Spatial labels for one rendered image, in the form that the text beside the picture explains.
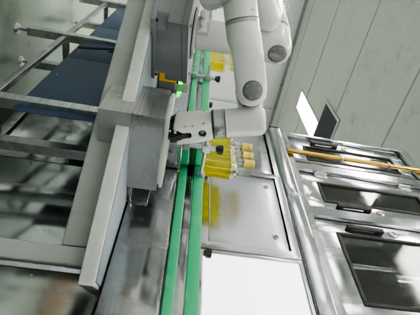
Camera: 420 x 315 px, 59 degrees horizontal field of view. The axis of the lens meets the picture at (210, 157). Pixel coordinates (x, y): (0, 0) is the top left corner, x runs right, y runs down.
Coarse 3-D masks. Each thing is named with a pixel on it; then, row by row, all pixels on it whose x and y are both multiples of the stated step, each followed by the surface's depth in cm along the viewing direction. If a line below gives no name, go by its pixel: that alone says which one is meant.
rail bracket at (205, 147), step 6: (186, 144) 113; (192, 144) 114; (198, 144) 114; (204, 144) 114; (210, 144) 114; (204, 150) 114; (210, 150) 114; (216, 150) 114; (222, 150) 114; (204, 156) 116; (204, 162) 118; (198, 174) 119; (204, 174) 120
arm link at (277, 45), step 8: (280, 24) 117; (264, 32) 112; (272, 32) 113; (280, 32) 113; (288, 32) 116; (264, 40) 112; (272, 40) 112; (280, 40) 111; (288, 40) 113; (264, 48) 113; (272, 48) 112; (280, 48) 112; (288, 48) 112; (264, 56) 115; (272, 56) 114; (280, 56) 113; (288, 56) 114
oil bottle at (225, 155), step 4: (212, 152) 136; (216, 152) 137; (224, 152) 138; (228, 152) 138; (212, 156) 135; (216, 156) 135; (220, 156) 135; (224, 156) 136; (228, 156) 136; (232, 156) 137; (232, 160) 135; (236, 160) 137
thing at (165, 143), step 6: (174, 96) 98; (168, 102) 96; (168, 108) 92; (168, 114) 89; (168, 120) 88; (168, 126) 88; (162, 132) 90; (162, 138) 91; (162, 144) 92; (168, 144) 110; (162, 150) 92; (162, 156) 93; (162, 162) 94; (162, 168) 95; (162, 174) 96; (162, 180) 102
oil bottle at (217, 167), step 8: (208, 160) 131; (216, 160) 132; (224, 160) 133; (208, 168) 130; (216, 168) 130; (224, 168) 130; (232, 168) 130; (216, 176) 132; (224, 176) 132; (232, 176) 132
